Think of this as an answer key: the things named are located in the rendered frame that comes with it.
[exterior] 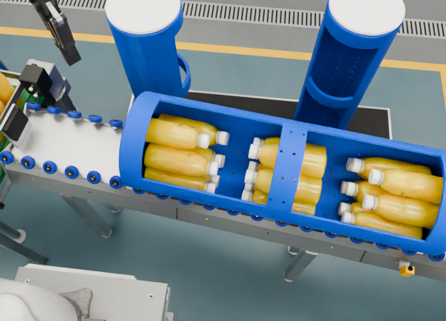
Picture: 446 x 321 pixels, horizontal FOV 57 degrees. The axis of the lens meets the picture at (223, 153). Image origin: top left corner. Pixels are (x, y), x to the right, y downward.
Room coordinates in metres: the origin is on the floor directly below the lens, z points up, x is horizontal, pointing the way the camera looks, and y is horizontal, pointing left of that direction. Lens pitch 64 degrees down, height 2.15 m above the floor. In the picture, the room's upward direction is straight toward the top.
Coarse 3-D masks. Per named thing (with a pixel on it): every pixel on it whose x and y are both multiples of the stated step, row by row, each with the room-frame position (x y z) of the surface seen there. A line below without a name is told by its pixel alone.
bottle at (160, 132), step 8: (152, 120) 0.58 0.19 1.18; (160, 120) 0.58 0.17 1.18; (152, 128) 0.55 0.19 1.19; (160, 128) 0.55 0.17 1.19; (168, 128) 0.55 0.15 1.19; (176, 128) 0.55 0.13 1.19; (184, 128) 0.55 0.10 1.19; (192, 128) 0.56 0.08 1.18; (152, 136) 0.53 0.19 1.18; (160, 136) 0.53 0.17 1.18; (168, 136) 0.53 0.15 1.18; (176, 136) 0.53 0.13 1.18; (184, 136) 0.53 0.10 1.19; (192, 136) 0.53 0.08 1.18; (200, 136) 0.53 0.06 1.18; (160, 144) 0.52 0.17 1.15; (168, 144) 0.52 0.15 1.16; (176, 144) 0.51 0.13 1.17; (184, 144) 0.51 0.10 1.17; (192, 144) 0.51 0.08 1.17
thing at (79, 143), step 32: (32, 128) 0.70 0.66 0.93; (64, 128) 0.70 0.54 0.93; (96, 128) 0.70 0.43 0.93; (0, 160) 0.57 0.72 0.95; (64, 160) 0.58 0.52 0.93; (96, 160) 0.58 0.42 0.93; (64, 192) 0.50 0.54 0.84; (96, 192) 0.48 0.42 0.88; (224, 224) 0.38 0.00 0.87; (352, 256) 0.27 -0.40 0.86; (384, 256) 0.27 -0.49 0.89
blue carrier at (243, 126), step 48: (144, 96) 0.64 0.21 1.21; (144, 144) 0.49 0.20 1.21; (240, 144) 0.60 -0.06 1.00; (288, 144) 0.48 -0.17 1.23; (336, 144) 0.56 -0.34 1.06; (384, 144) 0.49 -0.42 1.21; (192, 192) 0.39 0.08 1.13; (240, 192) 0.45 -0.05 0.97; (288, 192) 0.36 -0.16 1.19; (336, 192) 0.45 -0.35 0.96; (384, 240) 0.26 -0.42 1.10; (432, 240) 0.25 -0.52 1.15
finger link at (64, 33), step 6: (54, 18) 0.52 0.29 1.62; (66, 18) 0.52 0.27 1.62; (54, 24) 0.51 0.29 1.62; (66, 24) 0.53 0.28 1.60; (54, 30) 0.53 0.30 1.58; (60, 30) 0.52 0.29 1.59; (66, 30) 0.53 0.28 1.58; (60, 36) 0.52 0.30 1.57; (66, 36) 0.53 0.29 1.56; (72, 36) 0.54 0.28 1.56; (60, 42) 0.53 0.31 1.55; (66, 42) 0.53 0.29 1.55
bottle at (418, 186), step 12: (396, 168) 0.43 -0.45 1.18; (384, 180) 0.40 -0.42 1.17; (396, 180) 0.39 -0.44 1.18; (408, 180) 0.39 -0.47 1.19; (420, 180) 0.39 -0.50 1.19; (432, 180) 0.39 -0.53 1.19; (396, 192) 0.37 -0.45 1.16; (408, 192) 0.37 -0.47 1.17; (420, 192) 0.37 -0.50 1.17; (432, 192) 0.36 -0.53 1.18
